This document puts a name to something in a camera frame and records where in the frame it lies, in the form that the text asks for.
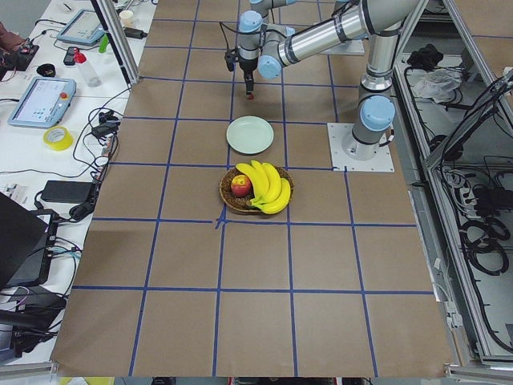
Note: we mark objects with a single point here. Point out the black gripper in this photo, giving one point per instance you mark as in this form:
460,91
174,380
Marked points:
248,69

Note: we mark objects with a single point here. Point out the black phone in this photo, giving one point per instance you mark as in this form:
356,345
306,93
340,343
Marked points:
69,58

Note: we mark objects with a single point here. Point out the black cloth bundle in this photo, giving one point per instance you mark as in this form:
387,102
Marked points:
426,58

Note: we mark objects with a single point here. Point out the blue teach pendant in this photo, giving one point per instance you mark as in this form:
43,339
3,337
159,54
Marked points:
83,29
44,103

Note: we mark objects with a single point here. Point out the black round bowl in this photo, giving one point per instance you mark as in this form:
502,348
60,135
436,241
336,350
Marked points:
46,70

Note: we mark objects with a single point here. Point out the clear bottle red cap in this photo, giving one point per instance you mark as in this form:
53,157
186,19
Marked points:
86,69

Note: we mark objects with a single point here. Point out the yellow banana bunch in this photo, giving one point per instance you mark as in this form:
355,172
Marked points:
271,191

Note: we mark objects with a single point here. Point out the pale green plate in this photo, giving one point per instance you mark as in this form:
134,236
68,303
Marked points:
249,135

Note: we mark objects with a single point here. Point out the black laptop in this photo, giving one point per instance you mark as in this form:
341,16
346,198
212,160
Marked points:
26,239

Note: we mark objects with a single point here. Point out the brown wicker basket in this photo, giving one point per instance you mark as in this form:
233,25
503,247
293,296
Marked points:
239,204

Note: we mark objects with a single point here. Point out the white crumpled cloth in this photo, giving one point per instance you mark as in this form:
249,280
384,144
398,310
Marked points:
439,85

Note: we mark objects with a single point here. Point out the yellow tape roll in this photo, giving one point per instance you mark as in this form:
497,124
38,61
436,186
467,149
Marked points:
57,138

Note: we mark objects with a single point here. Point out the paper cup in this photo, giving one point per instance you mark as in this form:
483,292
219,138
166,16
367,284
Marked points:
127,18

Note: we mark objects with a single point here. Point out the black power adapter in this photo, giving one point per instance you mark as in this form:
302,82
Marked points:
61,191

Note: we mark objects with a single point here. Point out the aluminium frame post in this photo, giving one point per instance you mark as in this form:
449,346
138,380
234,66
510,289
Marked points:
114,31

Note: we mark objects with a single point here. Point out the near blue teach pendant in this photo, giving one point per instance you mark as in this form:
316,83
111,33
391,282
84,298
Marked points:
44,103

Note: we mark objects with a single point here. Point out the green marker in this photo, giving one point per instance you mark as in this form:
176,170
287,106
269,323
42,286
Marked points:
103,44

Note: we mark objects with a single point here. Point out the far blue teach pendant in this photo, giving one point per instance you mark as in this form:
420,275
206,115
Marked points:
83,29

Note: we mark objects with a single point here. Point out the red yellow apple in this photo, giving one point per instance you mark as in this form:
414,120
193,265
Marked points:
240,186

